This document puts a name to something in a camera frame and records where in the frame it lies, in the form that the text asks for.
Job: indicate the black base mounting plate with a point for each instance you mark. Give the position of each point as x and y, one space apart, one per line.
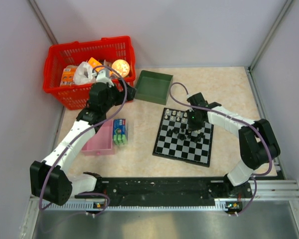
167 191

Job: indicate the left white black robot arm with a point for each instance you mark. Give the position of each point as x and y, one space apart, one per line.
48 178

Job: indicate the orange punched cardboard box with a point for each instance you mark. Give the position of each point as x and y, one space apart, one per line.
93 62

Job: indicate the dark green open box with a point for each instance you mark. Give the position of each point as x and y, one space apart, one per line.
153 87

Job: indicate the blue green packaged item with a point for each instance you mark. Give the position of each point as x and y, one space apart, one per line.
120 132

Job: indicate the small orange carton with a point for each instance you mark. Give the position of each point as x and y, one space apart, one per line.
68 76

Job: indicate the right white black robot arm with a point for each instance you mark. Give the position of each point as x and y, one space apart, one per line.
257 142

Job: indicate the orange round ball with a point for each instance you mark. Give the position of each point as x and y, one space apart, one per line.
122 67

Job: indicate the white plastic bag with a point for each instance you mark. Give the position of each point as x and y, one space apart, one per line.
83 74

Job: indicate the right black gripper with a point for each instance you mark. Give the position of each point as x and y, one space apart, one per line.
191 126

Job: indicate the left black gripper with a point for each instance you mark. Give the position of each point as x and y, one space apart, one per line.
121 95

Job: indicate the black white chess board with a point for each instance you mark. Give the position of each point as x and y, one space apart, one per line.
175 141

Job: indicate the pink open drawer box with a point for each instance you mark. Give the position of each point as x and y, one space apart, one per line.
101 143

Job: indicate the red plastic shopping basket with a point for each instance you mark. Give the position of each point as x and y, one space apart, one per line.
62 55

